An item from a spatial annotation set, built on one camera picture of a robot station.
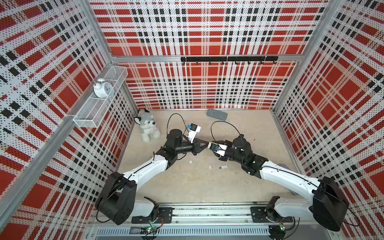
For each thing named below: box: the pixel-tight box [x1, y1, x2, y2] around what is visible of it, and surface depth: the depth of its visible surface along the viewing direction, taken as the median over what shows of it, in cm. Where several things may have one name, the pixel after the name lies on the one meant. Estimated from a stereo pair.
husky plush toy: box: [134, 108, 161, 142], surface depth 95 cm
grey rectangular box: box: [206, 108, 228, 121], surface depth 119 cm
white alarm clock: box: [93, 78, 114, 99], surface depth 72 cm
